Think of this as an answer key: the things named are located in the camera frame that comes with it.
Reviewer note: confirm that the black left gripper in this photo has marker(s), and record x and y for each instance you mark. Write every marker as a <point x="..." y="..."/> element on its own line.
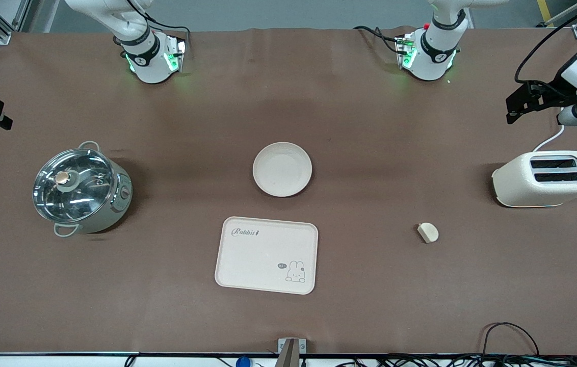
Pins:
<point x="555" y="91"/>

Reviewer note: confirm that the pale steamed bun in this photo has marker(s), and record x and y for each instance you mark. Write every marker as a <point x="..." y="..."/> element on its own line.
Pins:
<point x="428" y="233"/>

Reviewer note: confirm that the cream round plate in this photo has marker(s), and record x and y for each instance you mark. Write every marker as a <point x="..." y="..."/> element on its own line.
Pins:
<point x="282" y="169"/>

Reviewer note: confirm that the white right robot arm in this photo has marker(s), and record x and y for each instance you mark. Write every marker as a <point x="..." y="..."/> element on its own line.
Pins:
<point x="148" y="66"/>

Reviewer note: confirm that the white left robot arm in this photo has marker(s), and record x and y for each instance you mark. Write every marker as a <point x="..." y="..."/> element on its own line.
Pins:
<point x="434" y="56"/>

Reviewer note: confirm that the cream two-slot toaster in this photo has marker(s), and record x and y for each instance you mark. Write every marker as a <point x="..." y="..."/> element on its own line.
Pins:
<point x="523" y="183"/>

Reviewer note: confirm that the glass pot lid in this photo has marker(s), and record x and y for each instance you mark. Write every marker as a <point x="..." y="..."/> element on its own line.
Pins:
<point x="72" y="186"/>

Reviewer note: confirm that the steel cooking pot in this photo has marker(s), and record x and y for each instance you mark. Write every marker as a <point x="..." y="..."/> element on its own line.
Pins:
<point x="115" y="204"/>

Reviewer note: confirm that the brown table mat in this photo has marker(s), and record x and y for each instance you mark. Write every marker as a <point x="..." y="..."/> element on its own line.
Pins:
<point x="370" y="127"/>

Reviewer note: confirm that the cream rabbit print tray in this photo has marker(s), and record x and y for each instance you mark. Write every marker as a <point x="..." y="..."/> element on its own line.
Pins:
<point x="258" y="260"/>

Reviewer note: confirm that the blue round object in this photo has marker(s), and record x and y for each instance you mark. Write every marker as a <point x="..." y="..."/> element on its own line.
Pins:
<point x="243" y="362"/>

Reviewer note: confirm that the grey metal table bracket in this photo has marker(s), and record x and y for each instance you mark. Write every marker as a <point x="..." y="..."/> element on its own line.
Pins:
<point x="291" y="349"/>

